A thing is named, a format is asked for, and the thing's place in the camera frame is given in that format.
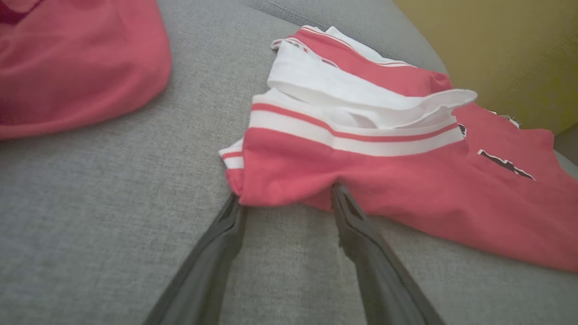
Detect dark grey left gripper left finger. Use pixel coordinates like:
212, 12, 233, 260
144, 194, 247, 325

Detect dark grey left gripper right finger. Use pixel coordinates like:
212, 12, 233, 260
332, 183, 446, 325

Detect red jersey with white stripes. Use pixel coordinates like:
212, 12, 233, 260
219, 25, 578, 274

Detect red shorts with white stripe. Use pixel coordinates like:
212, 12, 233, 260
0, 0, 172, 140

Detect grey fabric sofa seat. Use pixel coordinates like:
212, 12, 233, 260
0, 0, 578, 325

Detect grey-brown sofa backrest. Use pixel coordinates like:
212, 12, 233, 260
553, 125, 578, 166

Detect yellow sofa backrest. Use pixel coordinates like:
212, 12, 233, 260
392, 0, 578, 136

